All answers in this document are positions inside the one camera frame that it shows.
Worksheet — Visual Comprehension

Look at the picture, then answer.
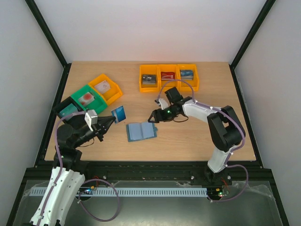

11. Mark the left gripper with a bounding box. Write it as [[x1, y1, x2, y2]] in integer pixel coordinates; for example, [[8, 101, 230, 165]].
[[73, 115, 116, 148]]

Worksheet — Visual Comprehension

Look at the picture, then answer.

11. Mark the blue leather card holder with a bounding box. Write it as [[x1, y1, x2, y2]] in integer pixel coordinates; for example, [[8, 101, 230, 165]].
[[126, 122, 158, 142]]

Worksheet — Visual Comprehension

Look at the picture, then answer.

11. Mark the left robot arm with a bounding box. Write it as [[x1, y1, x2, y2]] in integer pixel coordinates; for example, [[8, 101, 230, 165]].
[[27, 110, 116, 226]]

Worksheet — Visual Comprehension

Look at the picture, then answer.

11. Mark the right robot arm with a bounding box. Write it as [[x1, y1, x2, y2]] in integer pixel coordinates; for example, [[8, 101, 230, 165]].
[[148, 87, 246, 185]]

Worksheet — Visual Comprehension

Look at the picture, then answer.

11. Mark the red dotted card stack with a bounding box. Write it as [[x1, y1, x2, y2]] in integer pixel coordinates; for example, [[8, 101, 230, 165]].
[[78, 92, 95, 106]]

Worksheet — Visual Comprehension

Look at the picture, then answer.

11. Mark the white card stack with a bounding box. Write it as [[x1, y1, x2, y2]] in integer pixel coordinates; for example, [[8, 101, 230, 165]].
[[94, 80, 111, 94]]

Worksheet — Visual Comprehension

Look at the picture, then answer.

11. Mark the teal card stack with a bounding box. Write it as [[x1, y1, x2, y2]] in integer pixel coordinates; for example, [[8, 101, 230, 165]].
[[59, 104, 78, 121]]

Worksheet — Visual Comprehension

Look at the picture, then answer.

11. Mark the black card stack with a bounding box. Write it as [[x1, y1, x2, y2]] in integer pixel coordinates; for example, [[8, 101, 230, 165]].
[[142, 74, 157, 85]]

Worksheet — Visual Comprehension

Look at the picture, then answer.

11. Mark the yellow bin with black cards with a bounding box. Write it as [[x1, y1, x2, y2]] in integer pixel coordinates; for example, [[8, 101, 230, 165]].
[[139, 65, 159, 92]]

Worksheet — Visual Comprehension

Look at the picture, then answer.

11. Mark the yellow bin with blue cards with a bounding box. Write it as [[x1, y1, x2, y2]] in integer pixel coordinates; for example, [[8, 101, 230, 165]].
[[177, 64, 199, 91]]

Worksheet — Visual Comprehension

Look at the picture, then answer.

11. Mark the yellow bin with red cards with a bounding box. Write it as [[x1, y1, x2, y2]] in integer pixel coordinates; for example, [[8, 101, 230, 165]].
[[159, 64, 180, 91]]

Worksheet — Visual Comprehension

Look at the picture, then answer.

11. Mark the blue card stack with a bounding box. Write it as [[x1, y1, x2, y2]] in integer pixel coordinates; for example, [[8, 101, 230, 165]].
[[180, 70, 194, 81]]

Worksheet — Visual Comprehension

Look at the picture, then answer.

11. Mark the green storage bin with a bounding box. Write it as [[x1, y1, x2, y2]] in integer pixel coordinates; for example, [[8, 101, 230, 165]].
[[71, 85, 108, 114]]

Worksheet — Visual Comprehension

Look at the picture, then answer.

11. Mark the yellow bin left group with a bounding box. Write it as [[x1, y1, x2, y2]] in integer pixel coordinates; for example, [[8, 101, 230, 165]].
[[88, 74, 123, 105]]

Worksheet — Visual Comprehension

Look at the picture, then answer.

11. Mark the black storage bin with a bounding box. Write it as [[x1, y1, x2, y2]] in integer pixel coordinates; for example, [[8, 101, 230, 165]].
[[52, 97, 86, 129]]

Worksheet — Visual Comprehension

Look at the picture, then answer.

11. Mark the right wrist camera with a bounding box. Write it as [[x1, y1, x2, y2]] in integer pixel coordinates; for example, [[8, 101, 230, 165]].
[[155, 98, 169, 110]]

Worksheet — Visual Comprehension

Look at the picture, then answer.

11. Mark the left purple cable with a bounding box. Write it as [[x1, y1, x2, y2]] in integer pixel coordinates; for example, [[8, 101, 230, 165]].
[[37, 111, 120, 226]]

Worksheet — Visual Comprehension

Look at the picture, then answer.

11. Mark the purple cable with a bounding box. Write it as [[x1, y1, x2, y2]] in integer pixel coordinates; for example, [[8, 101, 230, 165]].
[[37, 111, 120, 226], [156, 79, 249, 203]]

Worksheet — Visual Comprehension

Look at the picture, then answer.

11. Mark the grey slotted cable duct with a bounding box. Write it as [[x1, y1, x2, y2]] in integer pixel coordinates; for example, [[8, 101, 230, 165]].
[[30, 186, 208, 198]]

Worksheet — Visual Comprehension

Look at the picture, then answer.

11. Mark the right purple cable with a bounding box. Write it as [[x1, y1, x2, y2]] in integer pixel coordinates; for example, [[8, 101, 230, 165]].
[[156, 79, 249, 203]]

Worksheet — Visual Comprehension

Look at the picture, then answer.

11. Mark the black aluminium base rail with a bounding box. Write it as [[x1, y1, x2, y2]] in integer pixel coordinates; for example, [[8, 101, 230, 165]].
[[23, 161, 276, 186]]

